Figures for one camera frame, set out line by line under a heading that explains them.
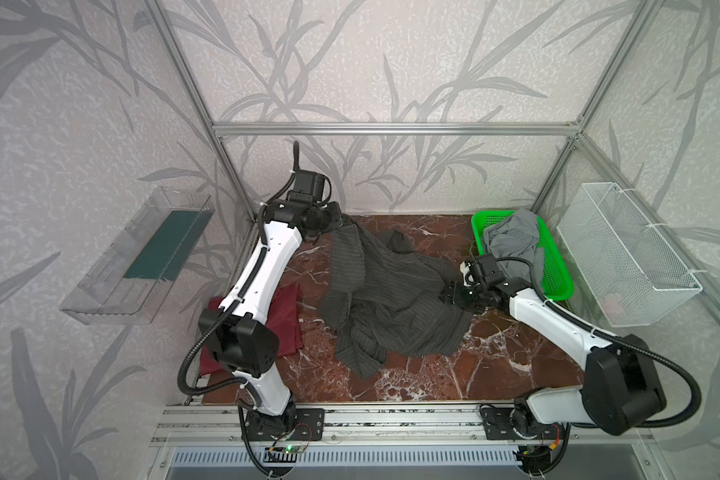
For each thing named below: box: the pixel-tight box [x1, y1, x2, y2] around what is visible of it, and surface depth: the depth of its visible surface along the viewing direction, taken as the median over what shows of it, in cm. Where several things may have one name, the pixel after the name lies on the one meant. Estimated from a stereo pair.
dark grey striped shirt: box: [319, 217, 474, 379], surface depth 88 cm
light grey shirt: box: [483, 209, 546, 292], surface depth 108 cm
